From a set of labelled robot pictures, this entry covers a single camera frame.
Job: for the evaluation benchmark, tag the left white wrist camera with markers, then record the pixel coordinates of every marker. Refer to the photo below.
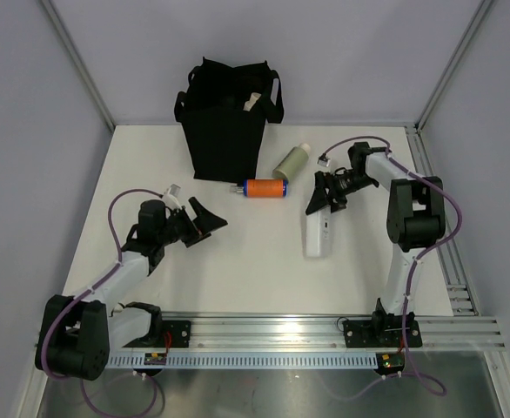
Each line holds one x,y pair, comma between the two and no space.
170,197

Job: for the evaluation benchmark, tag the aluminium front rail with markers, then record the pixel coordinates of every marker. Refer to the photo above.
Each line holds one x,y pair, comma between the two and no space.
263,331

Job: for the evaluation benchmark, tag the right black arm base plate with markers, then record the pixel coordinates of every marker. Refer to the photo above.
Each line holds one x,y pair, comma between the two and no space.
367,334

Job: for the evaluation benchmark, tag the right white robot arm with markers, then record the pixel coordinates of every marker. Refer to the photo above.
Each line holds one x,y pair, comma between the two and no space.
415,224

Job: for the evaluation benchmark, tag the white translucent bottle grey cap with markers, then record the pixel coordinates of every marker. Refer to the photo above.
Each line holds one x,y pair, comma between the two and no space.
318,241

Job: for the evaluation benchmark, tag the right aluminium frame post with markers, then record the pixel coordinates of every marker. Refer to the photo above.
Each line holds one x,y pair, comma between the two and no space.
464,44

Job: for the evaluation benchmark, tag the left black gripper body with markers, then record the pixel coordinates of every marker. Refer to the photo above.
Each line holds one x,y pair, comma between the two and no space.
172,232

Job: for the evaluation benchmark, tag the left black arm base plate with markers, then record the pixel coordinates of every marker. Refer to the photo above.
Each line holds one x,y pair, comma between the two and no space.
174,335

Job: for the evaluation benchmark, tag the aluminium frame post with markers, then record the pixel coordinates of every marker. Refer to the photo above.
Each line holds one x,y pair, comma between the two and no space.
71,51
464,44

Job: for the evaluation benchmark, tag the white slotted cable duct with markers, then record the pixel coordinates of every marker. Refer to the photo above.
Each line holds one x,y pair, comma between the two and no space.
280,361

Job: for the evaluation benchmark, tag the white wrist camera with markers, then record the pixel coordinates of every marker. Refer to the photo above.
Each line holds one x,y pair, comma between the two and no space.
170,197
326,163

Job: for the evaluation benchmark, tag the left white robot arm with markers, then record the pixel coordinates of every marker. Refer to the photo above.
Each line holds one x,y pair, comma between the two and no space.
136,261

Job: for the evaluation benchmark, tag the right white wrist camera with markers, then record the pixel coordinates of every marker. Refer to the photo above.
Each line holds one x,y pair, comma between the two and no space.
326,163

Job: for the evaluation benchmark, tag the left aluminium frame post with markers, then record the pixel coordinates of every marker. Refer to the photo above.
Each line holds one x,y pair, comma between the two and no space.
71,51

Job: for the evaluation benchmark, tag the orange blue pump bottle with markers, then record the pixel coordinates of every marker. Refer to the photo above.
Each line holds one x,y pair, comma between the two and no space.
261,188
253,99

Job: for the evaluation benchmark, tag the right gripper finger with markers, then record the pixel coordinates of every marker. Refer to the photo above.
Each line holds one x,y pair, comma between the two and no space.
337,202
319,198

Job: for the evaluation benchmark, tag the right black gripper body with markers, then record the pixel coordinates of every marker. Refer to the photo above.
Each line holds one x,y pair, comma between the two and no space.
347,183

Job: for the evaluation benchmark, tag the black canvas bag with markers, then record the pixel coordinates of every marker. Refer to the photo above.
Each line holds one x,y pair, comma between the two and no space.
224,140

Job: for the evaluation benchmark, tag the green bottle near bag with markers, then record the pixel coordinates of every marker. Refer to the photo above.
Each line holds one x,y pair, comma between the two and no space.
292,163

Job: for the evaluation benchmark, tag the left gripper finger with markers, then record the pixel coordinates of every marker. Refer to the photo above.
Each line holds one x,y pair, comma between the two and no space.
191,235
205,221

